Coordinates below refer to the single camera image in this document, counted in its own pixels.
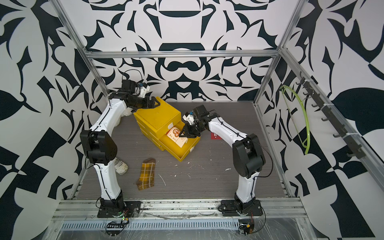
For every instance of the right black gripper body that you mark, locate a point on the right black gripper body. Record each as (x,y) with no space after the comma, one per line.
(195,129)

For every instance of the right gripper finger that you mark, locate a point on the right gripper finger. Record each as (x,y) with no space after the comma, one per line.
(182,131)
(186,135)

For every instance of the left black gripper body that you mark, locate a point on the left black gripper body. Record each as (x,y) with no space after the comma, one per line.
(147,102)

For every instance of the white red postcard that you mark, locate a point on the white red postcard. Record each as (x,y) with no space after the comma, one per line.
(173,134)

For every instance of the yellow plastic drawer cabinet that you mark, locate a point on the yellow plastic drawer cabinet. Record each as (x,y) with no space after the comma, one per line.
(155,123)

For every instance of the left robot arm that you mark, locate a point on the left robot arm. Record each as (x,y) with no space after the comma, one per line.
(99,147)

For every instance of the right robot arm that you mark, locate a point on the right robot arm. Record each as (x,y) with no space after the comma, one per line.
(248,156)

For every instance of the white teddy bear pink shirt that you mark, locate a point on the white teddy bear pink shirt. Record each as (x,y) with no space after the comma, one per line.
(126,113)

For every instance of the yellow plaid sock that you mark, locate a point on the yellow plaid sock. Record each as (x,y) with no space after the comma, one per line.
(147,175)

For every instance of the grey patterned pouch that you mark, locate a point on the grey patterned pouch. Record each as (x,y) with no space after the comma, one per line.
(120,167)

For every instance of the green plastic hoop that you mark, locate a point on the green plastic hoop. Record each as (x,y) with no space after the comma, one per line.
(298,116)

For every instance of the right black connector box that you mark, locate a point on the right black connector box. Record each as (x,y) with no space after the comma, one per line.
(246,228)

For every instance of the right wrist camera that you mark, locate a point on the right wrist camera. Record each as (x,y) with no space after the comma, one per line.
(189,118)

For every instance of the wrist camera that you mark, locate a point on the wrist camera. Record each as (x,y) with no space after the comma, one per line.
(189,118)
(144,89)

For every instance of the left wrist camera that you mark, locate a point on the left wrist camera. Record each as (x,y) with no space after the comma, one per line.
(144,89)

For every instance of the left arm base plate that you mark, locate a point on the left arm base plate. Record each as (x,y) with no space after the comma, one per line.
(129,209)

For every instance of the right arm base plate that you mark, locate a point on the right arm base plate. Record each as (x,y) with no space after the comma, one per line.
(234,208)

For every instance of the black hook rail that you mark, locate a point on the black hook rail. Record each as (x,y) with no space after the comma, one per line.
(333,115)

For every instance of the aluminium frame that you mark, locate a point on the aluminium frame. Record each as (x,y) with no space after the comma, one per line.
(371,162)

